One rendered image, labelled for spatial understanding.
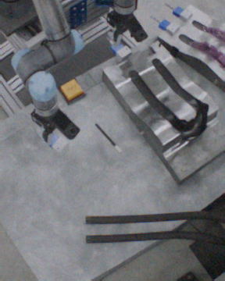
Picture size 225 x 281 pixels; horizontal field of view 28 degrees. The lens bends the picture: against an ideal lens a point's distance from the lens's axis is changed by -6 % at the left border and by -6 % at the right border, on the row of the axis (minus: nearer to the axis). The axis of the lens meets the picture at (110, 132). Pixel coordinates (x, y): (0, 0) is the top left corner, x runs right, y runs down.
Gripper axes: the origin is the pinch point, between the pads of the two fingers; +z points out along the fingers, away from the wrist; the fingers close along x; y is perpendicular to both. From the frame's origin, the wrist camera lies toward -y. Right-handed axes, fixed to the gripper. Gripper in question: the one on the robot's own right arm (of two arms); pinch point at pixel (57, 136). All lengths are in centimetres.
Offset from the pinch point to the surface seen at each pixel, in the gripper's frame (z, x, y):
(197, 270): 94, -11, -76
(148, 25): 92, -117, 40
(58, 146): 7.5, 0.7, -0.2
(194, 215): 2, -7, -53
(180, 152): 7.3, -24.5, -35.0
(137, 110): 4.5, -26.4, -13.7
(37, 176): 13.0, 13.0, -0.1
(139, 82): 4.7, -36.1, -7.3
